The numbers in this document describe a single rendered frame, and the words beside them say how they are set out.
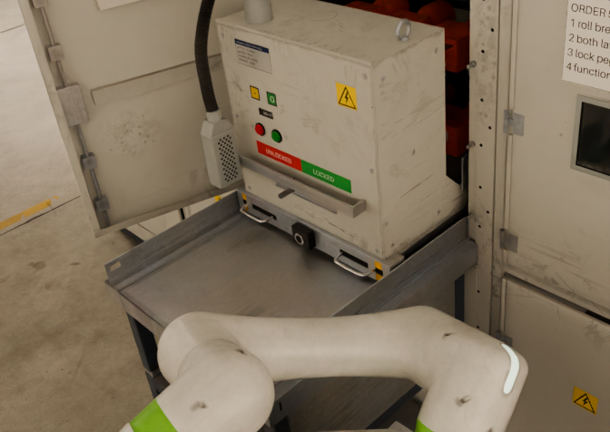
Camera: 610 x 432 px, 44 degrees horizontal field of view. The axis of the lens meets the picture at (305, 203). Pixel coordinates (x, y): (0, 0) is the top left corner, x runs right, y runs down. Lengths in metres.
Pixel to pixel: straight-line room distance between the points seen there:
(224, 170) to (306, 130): 0.27
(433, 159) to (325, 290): 0.39
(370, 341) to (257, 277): 0.62
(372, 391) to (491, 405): 0.66
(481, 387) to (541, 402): 0.86
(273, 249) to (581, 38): 0.89
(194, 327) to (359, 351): 0.28
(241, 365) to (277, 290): 0.78
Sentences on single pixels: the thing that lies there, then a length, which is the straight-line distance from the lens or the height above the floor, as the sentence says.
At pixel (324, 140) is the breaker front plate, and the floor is 1.18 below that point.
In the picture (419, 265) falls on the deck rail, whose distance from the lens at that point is 1.74.
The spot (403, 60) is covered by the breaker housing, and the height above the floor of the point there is 1.37.
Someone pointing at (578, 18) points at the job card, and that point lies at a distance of 1.45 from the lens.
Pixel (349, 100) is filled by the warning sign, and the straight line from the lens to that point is 1.52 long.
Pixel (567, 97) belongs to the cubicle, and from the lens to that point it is 1.51.
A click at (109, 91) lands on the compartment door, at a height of 1.23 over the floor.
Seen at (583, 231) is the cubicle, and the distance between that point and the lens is 1.63.
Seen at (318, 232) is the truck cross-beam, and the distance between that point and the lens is 1.80.
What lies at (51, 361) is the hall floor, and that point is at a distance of 3.10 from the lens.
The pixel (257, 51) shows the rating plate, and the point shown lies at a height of 1.35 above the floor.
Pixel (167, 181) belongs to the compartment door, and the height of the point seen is 0.92.
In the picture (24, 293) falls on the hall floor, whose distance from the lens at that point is 3.50.
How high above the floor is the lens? 1.95
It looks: 33 degrees down
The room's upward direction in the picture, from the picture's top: 8 degrees counter-clockwise
